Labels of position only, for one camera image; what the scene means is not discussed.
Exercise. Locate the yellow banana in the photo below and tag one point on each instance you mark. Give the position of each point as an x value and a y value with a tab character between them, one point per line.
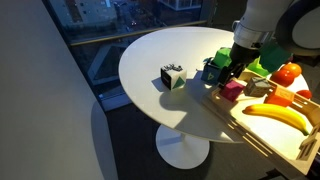
283	115

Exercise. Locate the orange foam block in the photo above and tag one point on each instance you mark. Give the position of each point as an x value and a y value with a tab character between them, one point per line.
279	96

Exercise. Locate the blue cube green letter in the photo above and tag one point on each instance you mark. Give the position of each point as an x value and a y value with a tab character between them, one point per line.
209	76

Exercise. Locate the small red fruit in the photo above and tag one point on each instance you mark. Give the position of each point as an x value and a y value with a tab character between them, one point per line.
304	94

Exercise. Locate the grey foam block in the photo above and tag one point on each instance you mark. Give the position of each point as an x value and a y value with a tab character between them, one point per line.
258	86

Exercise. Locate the brass window railing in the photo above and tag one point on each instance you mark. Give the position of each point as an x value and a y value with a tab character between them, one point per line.
133	33

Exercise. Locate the green translucent plastic bowl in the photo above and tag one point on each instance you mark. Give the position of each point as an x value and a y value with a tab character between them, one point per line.
275	58

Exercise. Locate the white black cube green triangle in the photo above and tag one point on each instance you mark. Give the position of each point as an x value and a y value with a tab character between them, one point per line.
173	79

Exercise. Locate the orange fruit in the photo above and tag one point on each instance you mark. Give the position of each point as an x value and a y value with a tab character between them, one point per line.
293	69

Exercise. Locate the white table pedestal base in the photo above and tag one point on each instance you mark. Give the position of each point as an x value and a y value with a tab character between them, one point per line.
182	150

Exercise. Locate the light wooden crate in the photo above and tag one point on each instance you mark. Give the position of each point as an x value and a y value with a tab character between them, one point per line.
276	136

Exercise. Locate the green foam cube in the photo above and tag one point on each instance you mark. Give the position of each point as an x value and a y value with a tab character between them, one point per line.
221	57

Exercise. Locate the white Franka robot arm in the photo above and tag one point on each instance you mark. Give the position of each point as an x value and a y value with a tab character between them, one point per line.
266	20

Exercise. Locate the pink foam block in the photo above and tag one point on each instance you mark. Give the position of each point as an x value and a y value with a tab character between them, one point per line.
231	90

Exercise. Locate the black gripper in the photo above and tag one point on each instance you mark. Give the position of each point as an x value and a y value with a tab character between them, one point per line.
244	55

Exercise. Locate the large red tomato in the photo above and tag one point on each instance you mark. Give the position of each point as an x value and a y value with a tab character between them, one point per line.
281	78

